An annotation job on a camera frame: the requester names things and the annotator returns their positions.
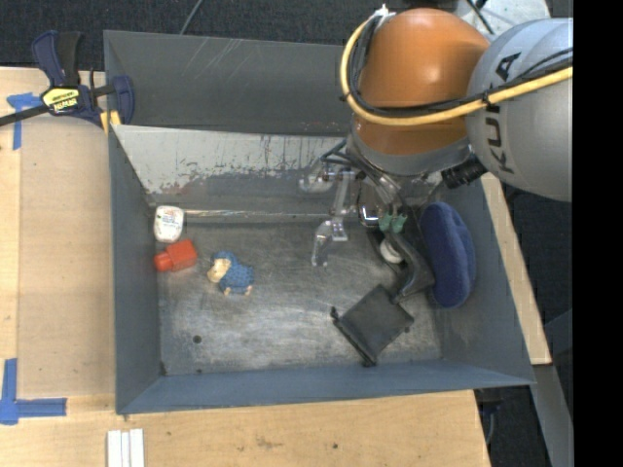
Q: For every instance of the grey metal bin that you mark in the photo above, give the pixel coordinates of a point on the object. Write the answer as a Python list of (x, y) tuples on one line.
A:
[(272, 329)]

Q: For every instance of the white small cylinder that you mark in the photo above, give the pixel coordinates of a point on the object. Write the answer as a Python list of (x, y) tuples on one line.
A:
[(391, 252)]

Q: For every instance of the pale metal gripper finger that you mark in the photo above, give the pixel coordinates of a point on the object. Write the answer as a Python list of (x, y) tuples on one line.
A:
[(311, 184), (323, 244)]

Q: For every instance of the blue toy sheep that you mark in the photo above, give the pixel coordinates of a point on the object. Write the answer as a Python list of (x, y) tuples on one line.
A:
[(234, 275)]

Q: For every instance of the red toy block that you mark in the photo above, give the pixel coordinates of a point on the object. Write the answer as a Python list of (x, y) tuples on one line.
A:
[(178, 256)]

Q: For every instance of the white small packet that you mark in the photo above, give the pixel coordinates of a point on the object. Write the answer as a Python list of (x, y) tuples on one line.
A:
[(168, 224)]

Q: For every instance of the dark blue soft disc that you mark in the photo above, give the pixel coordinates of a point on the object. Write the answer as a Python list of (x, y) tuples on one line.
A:
[(448, 256)]

